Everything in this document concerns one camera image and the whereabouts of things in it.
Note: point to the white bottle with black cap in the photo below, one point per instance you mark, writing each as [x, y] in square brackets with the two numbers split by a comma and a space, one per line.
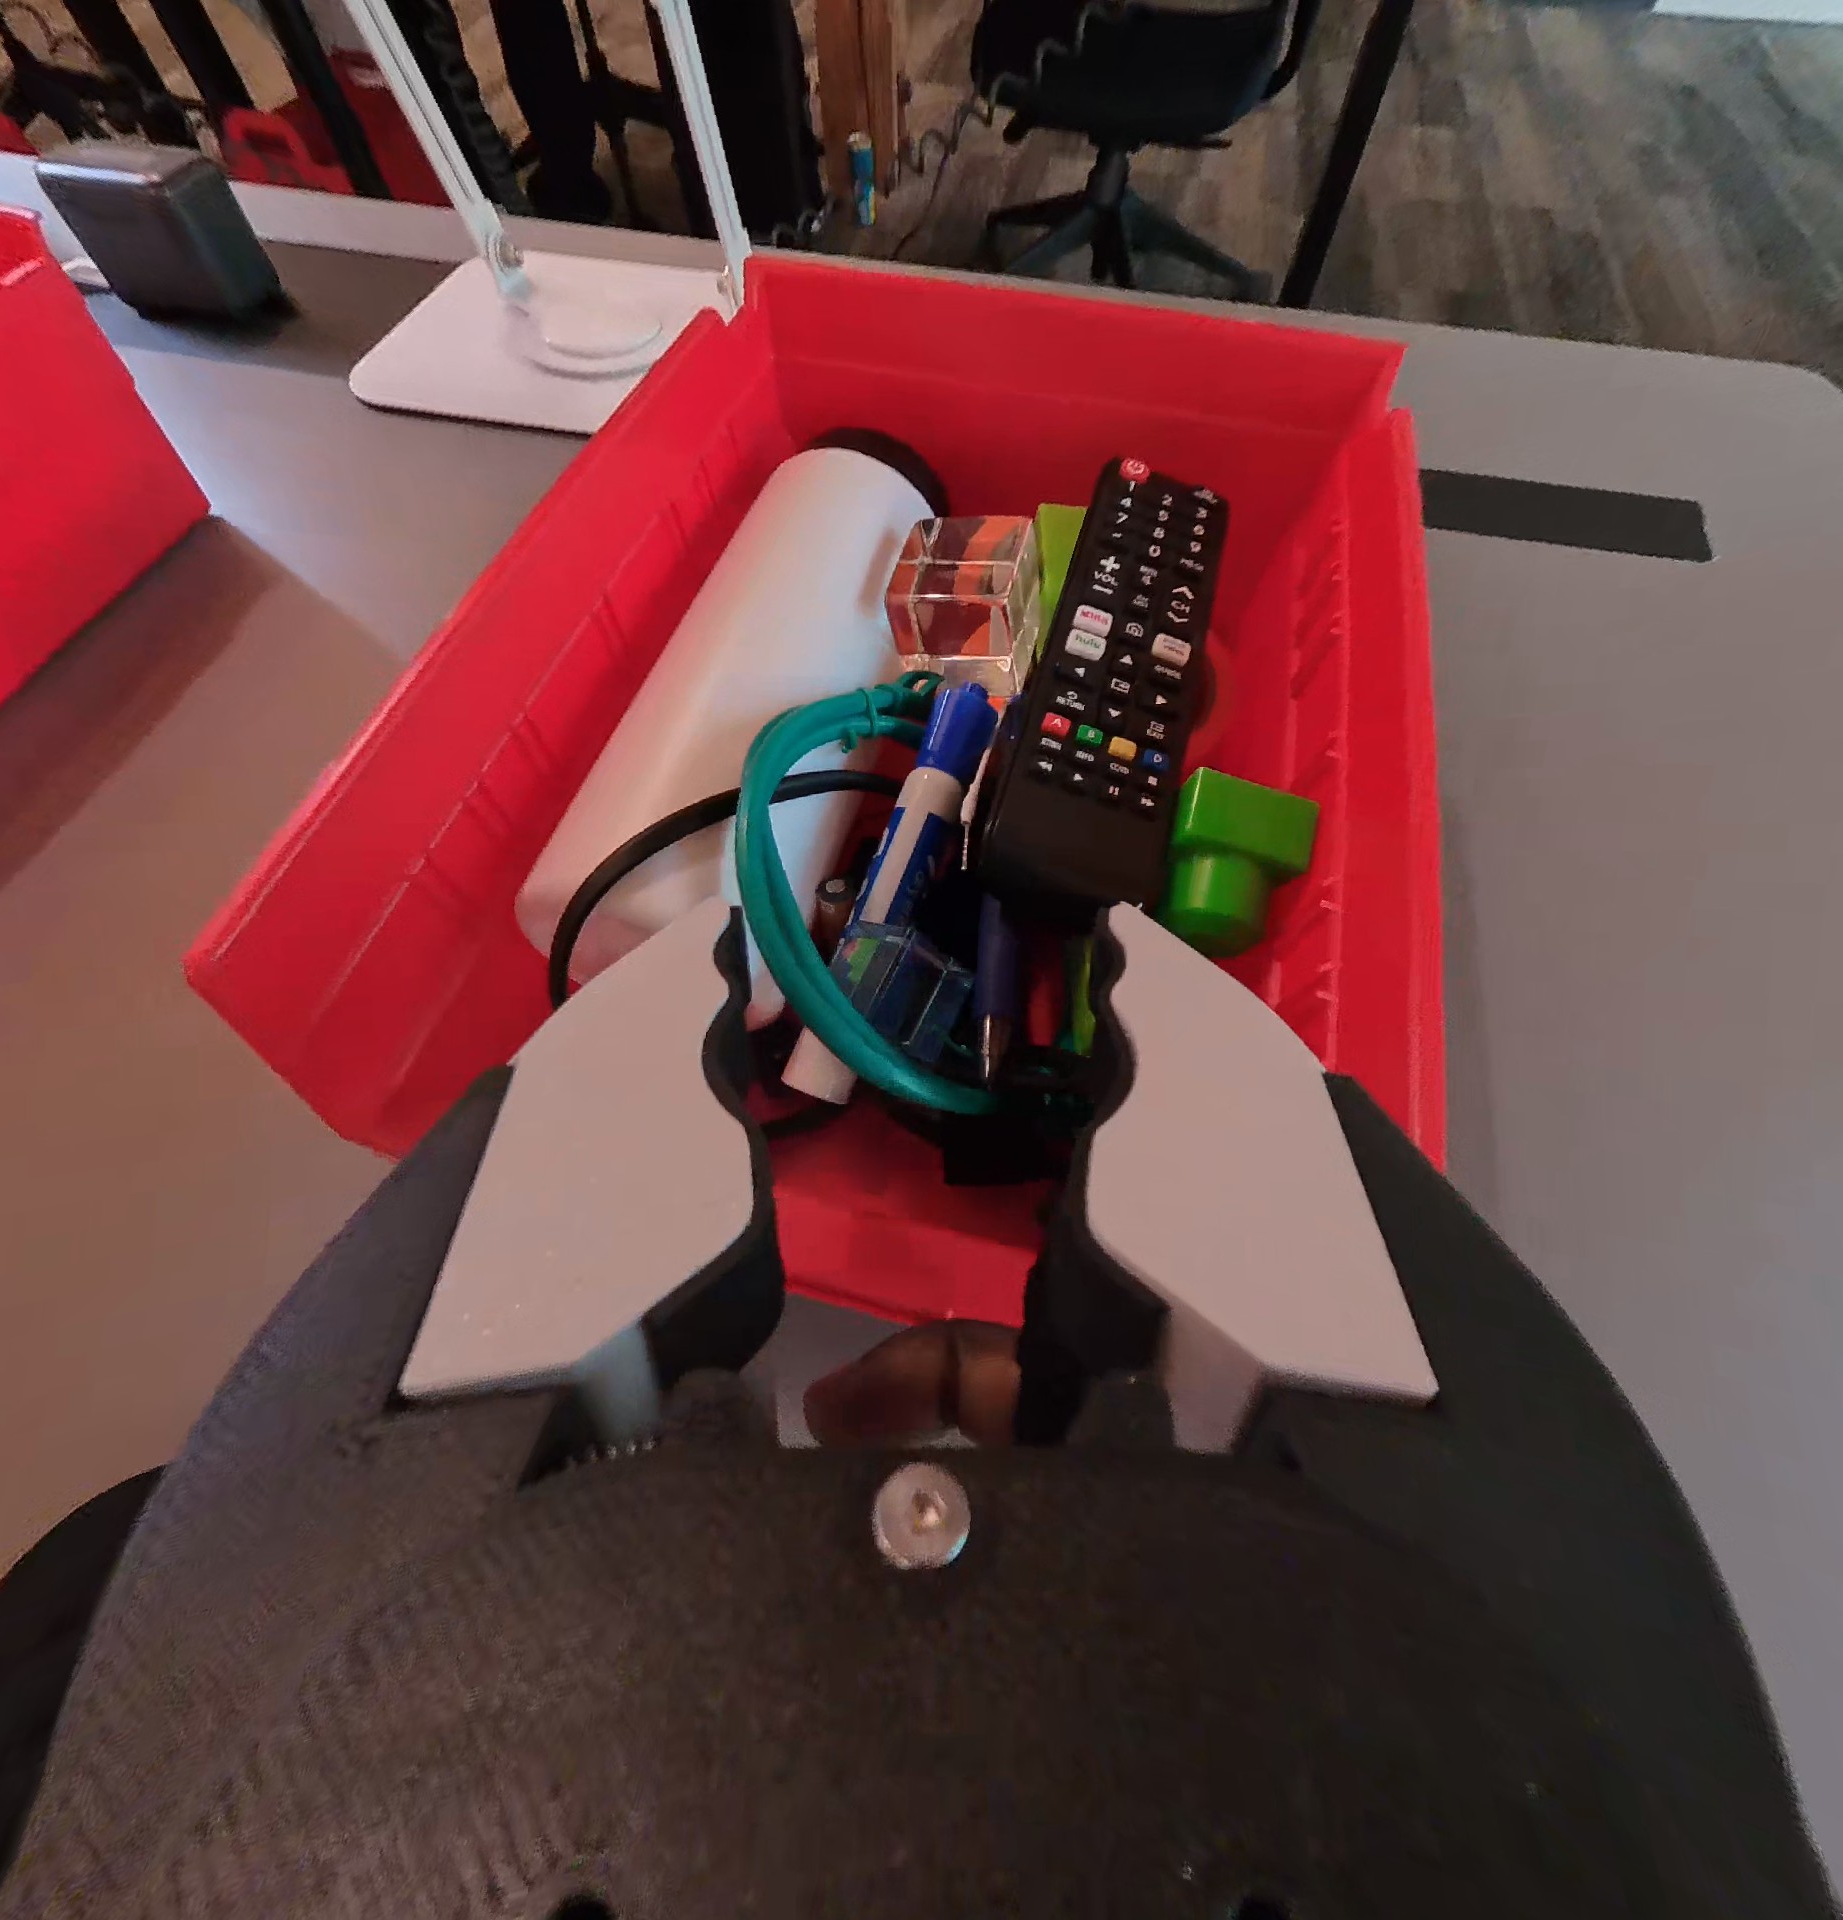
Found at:
[741, 632]

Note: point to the blue ballpoint pen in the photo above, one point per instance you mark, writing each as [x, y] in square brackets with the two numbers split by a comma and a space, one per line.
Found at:
[995, 977]

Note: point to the black office chair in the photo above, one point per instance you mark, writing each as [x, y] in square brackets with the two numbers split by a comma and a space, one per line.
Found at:
[1146, 62]

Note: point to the dark grey box device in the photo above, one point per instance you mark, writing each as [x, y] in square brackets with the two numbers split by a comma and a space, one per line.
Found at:
[154, 233]

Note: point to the clear acrylic cube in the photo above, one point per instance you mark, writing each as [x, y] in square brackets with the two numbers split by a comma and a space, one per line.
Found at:
[960, 593]

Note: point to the black remote control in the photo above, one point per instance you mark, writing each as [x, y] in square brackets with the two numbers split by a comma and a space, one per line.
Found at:
[1130, 675]

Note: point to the lime green flat block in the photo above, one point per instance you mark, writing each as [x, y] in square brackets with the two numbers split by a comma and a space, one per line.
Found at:
[1055, 550]

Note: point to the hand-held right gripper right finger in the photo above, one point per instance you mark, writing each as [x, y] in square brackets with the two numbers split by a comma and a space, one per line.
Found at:
[1252, 1202]

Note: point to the black tape strip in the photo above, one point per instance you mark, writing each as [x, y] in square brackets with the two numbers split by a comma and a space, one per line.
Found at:
[1566, 516]

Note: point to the white lamp base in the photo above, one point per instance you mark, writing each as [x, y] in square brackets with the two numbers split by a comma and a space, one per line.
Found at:
[456, 361]

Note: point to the red plastic crate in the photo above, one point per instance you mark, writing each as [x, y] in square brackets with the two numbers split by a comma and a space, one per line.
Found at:
[284, 150]

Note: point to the blue whiteboard marker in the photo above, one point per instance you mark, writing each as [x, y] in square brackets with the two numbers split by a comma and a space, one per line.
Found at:
[921, 841]

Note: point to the green highlighter pen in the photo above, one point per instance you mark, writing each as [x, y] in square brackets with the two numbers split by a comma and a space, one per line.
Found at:
[1078, 992]

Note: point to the green block with round peg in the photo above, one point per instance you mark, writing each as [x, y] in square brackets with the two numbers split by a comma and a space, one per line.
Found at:
[1235, 841]

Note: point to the red plastic storage bin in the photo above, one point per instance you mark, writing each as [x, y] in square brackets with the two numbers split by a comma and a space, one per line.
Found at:
[1009, 389]
[51, 497]

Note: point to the black metal table leg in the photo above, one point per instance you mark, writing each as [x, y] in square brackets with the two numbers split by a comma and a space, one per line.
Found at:
[1348, 150]

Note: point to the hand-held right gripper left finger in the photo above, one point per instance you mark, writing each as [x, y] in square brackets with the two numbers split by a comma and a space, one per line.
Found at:
[589, 1169]

